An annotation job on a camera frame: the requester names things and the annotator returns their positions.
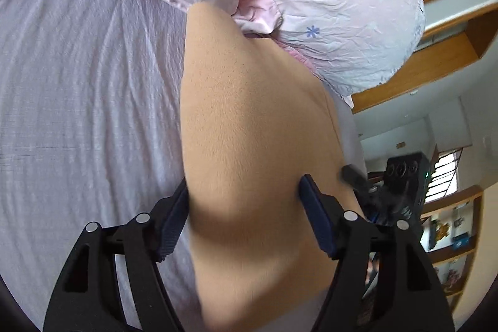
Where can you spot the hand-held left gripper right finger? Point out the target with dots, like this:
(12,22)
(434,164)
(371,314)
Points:
(316,217)

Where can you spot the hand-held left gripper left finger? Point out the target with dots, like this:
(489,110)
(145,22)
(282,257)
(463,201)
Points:
(174,216)

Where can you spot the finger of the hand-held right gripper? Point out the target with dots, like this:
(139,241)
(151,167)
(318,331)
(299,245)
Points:
(355,176)

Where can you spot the tan fleece garment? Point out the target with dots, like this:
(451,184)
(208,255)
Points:
(253,160)

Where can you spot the barred window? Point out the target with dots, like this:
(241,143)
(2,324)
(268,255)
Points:
(447,170)

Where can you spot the wooden shelf unit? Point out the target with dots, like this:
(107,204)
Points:
(451,238)

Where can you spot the lavender bed sheet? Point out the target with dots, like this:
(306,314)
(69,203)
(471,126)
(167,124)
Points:
(89,121)

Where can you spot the wooden bed headboard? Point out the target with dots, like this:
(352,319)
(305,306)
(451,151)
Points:
(439,36)

